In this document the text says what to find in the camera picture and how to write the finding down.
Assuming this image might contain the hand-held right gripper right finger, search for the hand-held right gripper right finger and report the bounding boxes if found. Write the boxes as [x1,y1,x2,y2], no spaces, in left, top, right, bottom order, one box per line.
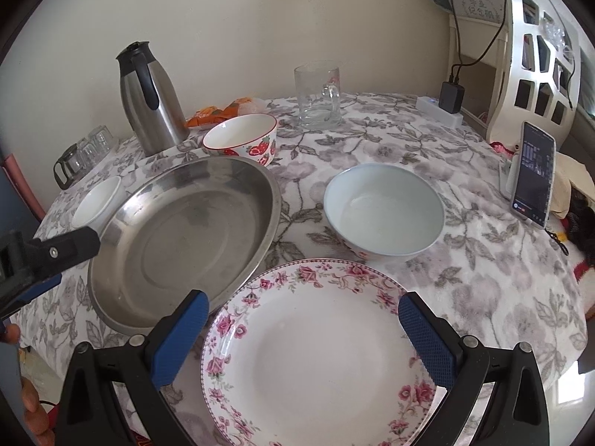
[398,291,551,446]

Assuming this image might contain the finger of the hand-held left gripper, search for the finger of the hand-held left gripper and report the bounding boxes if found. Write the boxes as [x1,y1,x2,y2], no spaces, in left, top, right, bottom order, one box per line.
[0,227,100,321]

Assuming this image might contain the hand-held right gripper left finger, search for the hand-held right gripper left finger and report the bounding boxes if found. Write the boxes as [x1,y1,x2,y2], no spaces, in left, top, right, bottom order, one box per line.
[55,289,210,446]

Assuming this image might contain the small white bowl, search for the small white bowl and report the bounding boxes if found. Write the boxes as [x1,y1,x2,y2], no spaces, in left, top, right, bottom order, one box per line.
[71,175,124,233]

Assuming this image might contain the stainless steel basin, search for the stainless steel basin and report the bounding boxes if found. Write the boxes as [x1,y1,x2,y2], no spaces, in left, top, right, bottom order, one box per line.
[87,155,283,336]

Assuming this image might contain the floral white plate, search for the floral white plate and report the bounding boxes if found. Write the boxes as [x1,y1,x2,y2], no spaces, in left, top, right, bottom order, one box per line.
[200,259,440,446]

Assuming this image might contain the strawberry print bowl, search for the strawberry print bowl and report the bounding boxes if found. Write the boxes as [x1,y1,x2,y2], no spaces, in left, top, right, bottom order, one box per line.
[202,113,279,168]

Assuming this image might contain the person's left hand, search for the person's left hand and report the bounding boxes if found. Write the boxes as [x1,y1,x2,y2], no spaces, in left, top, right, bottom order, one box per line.
[0,323,57,446]

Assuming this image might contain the blue panel with pink edge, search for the blue panel with pink edge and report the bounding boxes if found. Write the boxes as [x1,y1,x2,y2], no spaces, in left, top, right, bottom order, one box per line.
[0,153,47,224]

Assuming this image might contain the glass teapot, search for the glass teapot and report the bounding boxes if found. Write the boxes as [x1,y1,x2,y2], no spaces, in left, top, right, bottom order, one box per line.
[52,144,90,190]

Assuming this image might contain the grey floral tablecloth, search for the grey floral tablecloth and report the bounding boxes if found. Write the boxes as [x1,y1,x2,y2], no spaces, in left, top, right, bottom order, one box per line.
[9,92,589,446]

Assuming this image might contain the clear drinking glass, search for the clear drinking glass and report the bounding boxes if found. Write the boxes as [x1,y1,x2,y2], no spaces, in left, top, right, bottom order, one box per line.
[77,134,105,164]
[93,123,117,152]

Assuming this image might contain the large pale bowl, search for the large pale bowl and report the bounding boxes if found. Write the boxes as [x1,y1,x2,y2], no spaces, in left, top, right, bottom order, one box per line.
[323,164,446,262]

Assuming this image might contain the stainless steel thermos jug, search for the stainless steel thermos jug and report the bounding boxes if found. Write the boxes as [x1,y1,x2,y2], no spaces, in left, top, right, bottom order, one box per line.
[115,41,190,158]

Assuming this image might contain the white phone stand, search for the white phone stand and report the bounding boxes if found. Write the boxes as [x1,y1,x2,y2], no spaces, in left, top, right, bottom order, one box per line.
[498,155,521,205]

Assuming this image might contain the orange snack packet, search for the orange snack packet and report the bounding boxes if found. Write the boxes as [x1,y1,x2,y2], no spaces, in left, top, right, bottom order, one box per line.
[185,106,225,130]
[218,97,266,119]

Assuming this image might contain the smartphone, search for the smartphone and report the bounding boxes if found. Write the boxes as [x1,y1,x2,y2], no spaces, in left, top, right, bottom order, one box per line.
[510,121,557,229]

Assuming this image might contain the cream cloth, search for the cream cloth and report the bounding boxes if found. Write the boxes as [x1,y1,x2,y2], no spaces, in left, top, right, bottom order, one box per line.
[553,152,592,219]

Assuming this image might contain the white power strip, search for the white power strip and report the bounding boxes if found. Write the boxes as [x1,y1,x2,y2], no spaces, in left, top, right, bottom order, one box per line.
[415,95,464,128]

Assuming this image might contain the black charger adapter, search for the black charger adapter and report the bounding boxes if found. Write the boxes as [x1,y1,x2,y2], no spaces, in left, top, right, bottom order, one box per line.
[439,81,466,114]

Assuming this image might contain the white wooden shelf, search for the white wooden shelf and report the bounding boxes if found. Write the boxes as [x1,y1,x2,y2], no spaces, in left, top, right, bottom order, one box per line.
[446,9,509,127]

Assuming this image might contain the clear glass mug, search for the clear glass mug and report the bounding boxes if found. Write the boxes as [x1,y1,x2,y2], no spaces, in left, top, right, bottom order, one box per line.
[294,60,344,130]

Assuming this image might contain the white cutout panel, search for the white cutout panel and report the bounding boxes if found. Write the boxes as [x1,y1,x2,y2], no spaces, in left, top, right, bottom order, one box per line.
[486,0,586,142]

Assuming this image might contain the black charger cable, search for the black charger cable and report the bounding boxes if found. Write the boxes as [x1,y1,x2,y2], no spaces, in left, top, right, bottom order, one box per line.
[447,0,509,85]

